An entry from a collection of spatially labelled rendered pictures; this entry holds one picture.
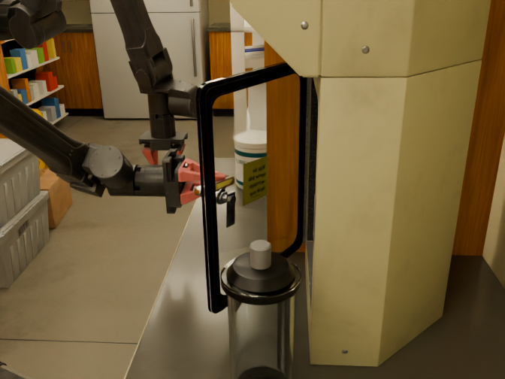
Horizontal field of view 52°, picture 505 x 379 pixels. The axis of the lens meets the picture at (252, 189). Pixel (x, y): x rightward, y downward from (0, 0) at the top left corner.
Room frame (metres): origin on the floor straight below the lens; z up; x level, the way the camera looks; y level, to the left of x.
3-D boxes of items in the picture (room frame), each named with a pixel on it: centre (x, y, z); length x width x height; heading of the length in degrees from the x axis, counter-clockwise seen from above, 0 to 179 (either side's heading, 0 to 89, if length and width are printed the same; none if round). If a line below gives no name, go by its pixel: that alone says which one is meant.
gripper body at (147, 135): (1.15, 0.20, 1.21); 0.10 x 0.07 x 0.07; 86
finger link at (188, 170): (0.86, 0.10, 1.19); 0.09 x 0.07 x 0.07; 85
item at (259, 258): (0.60, -0.01, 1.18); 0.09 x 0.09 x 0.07
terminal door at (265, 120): (0.86, -0.01, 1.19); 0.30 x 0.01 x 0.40; 144
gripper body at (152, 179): (0.86, 0.17, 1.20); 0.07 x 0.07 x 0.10; 85
